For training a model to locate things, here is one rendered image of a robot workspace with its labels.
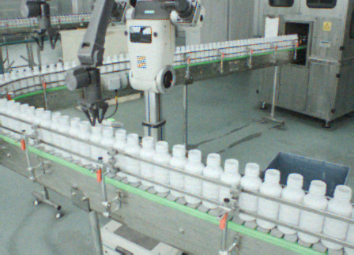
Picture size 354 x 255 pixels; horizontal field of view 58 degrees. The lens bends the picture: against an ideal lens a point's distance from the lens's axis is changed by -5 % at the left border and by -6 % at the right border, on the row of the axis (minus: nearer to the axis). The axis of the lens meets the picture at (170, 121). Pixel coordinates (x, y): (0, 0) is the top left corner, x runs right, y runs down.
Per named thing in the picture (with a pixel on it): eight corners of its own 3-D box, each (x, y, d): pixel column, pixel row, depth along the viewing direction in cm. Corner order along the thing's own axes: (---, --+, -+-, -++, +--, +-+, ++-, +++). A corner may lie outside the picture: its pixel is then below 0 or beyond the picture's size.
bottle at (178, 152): (186, 187, 112) (186, 142, 106) (190, 197, 106) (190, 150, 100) (168, 189, 111) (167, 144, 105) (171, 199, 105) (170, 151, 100)
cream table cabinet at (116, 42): (123, 91, 618) (119, 25, 577) (141, 98, 572) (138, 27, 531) (66, 103, 556) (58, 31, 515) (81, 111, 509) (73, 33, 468)
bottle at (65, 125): (67, 151, 140) (62, 114, 134) (79, 152, 138) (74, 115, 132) (58, 156, 135) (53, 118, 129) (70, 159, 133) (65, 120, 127)
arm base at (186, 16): (182, 1, 162) (176, 23, 161) (175, -8, 156) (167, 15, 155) (198, 1, 158) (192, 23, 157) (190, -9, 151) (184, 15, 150)
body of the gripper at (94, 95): (111, 101, 121) (109, 81, 119) (90, 109, 113) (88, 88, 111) (98, 99, 125) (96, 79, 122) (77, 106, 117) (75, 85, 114)
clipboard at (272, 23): (265, 39, 470) (265, 16, 459) (278, 40, 453) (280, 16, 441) (262, 39, 467) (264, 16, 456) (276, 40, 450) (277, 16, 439)
